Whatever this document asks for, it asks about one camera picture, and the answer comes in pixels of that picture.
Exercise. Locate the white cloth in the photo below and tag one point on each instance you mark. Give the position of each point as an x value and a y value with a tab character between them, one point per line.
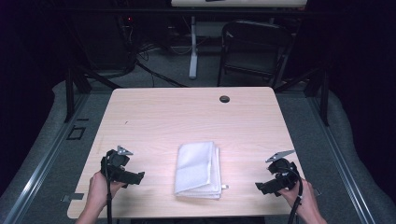
196	169

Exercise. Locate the person's left hand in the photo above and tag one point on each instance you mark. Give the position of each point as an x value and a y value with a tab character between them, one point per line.
99	189

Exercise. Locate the black tape strip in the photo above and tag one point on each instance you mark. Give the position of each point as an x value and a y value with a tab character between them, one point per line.
82	119

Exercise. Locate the black tape square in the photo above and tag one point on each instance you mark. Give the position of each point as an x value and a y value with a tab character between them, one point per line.
76	132

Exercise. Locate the black metal stand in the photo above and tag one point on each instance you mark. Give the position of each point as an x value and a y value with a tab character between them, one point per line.
70	93
324	99

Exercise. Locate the black folding chair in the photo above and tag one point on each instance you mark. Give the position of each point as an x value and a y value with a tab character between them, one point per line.
255	46

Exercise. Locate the dark cabinet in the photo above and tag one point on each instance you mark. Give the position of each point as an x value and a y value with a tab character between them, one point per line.
99	40

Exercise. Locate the dark round table grommet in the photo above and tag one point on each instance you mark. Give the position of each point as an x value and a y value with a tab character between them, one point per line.
224	99

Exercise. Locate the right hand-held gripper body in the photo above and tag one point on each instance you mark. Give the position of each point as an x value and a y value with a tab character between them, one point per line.
285	174

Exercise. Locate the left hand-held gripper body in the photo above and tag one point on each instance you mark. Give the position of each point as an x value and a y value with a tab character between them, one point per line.
113	165

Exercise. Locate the person's right hand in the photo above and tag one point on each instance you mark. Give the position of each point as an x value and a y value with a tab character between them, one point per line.
306	199

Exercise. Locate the grey tape piece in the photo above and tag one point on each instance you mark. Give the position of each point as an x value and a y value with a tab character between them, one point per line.
317	192
73	197

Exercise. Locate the aluminium floor rail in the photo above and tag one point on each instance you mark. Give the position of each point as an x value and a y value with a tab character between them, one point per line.
40	174
345	168

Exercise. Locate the white desk leg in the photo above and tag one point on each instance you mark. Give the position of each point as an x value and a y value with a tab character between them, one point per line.
193	59

